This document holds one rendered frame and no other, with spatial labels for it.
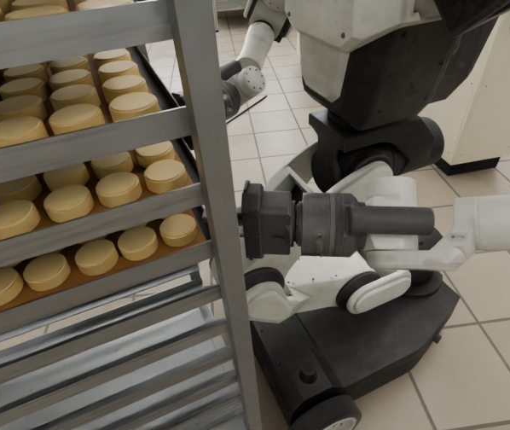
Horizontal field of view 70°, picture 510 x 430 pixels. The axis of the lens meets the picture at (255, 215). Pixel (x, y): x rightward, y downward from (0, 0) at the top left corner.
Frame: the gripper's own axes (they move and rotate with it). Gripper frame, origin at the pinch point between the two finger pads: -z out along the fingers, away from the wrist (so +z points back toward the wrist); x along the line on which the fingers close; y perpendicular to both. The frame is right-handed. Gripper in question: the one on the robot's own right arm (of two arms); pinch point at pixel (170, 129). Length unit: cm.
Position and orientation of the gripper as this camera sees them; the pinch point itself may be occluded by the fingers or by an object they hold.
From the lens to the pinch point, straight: 79.0
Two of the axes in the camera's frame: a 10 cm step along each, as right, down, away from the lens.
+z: 5.9, -5.5, 5.9
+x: -0.6, -7.6, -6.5
